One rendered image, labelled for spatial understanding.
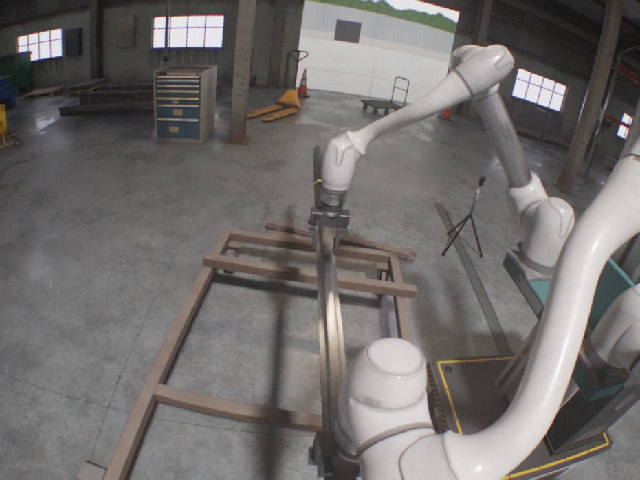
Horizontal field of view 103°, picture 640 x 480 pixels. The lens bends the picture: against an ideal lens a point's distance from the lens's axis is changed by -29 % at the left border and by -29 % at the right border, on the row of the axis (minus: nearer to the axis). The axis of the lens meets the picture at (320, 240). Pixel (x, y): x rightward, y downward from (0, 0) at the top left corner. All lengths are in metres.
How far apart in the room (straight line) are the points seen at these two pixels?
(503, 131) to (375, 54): 9.39
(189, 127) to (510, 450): 4.98
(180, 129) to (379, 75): 6.88
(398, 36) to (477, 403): 9.92
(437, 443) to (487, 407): 1.35
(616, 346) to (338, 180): 0.95
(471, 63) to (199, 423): 1.81
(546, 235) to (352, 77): 9.58
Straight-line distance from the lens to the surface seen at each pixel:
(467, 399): 1.72
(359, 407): 0.43
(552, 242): 1.30
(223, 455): 1.73
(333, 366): 0.87
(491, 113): 1.27
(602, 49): 6.96
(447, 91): 1.06
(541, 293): 1.30
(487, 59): 1.08
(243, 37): 4.85
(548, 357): 0.41
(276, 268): 2.01
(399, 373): 0.41
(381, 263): 2.41
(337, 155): 1.08
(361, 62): 10.53
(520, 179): 1.39
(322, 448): 0.62
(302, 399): 1.87
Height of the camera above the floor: 1.60
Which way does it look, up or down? 33 degrees down
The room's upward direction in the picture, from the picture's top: 9 degrees clockwise
